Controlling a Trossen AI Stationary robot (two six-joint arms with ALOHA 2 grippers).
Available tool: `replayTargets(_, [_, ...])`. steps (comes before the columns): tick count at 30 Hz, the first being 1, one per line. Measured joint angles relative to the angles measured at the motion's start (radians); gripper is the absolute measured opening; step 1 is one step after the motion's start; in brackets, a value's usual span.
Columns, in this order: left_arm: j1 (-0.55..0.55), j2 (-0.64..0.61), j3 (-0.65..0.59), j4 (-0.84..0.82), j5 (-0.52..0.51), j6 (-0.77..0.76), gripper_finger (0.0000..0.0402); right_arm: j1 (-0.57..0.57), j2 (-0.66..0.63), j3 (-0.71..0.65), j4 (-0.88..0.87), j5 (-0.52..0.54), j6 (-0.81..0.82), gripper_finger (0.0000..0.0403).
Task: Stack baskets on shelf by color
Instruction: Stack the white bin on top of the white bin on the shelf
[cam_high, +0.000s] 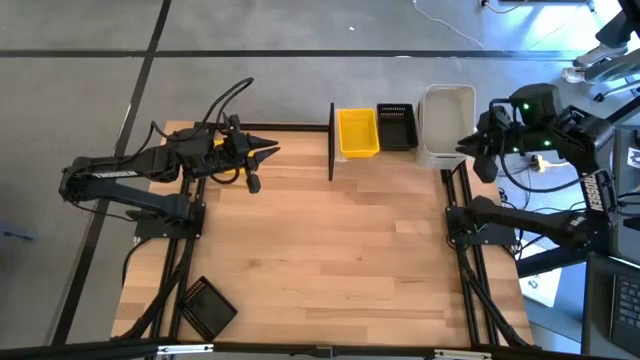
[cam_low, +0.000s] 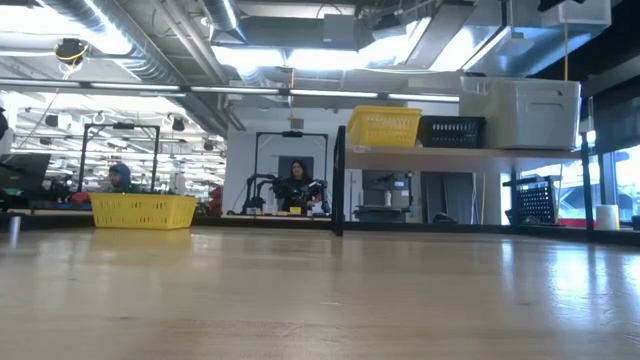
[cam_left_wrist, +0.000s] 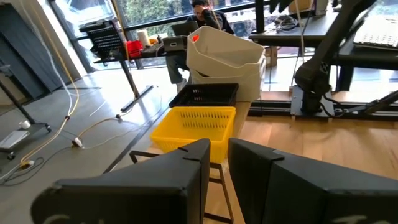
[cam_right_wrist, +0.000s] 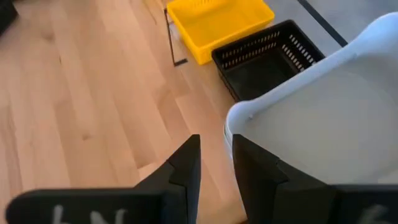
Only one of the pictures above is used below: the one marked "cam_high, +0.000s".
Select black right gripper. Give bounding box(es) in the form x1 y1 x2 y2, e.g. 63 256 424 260
456 105 516 157

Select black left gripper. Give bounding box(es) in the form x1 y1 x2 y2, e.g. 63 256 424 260
214 130 280 174

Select wooden shelf with black legs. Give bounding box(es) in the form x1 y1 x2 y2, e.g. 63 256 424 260
327 102 469 182

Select black desk beam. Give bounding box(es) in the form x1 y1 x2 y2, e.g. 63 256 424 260
516 239 611 279

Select grey office chair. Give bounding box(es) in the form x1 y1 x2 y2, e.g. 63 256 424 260
592 74 640 104

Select black desk foot bar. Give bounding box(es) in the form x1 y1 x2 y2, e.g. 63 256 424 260
607 97 640 126

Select person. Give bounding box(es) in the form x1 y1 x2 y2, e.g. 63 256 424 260
562 0 640 85

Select white printed sheet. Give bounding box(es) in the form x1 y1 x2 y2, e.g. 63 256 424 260
518 267 564 309

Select grey desk unit with sticker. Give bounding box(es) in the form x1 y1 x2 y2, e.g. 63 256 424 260
608 127 640 266

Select black keyboard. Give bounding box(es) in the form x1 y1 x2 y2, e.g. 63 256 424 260
581 251 640 359

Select black crossbar with silver brackets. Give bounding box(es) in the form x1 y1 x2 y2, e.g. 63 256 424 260
0 339 640 360

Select black aluminium rig frame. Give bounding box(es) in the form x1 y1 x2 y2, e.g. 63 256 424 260
117 112 541 351

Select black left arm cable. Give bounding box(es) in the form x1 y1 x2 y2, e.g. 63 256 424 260
132 77 255 151

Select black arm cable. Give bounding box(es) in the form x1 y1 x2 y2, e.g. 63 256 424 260
132 77 255 151
497 149 591 195

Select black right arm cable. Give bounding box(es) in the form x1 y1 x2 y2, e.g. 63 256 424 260
497 149 591 195

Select white floor cable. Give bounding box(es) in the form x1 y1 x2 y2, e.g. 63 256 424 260
412 0 489 50

